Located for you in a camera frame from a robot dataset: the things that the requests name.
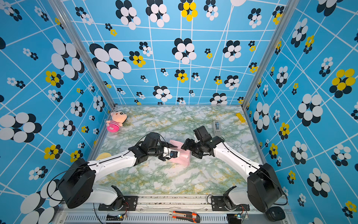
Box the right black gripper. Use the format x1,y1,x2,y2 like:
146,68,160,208
181,138,204,158

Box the purple wrapping paper sheet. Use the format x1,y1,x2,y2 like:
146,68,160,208
169,140,191,166

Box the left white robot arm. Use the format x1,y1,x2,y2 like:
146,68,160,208
57,132,180,211

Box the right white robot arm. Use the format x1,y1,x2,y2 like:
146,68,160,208
181,126,285,213

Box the pink plush doll toy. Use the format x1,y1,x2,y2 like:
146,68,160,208
106,111,128,133

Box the yellow tape piece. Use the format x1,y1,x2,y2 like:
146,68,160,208
236,113,246,124

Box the red black utility knife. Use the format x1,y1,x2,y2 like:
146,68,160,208
168,211,201,223

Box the black computer mouse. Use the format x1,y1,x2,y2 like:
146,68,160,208
265,206,286,222

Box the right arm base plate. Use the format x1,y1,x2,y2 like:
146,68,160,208
206,186,250,213

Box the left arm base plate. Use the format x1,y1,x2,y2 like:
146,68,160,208
98,185,139,211

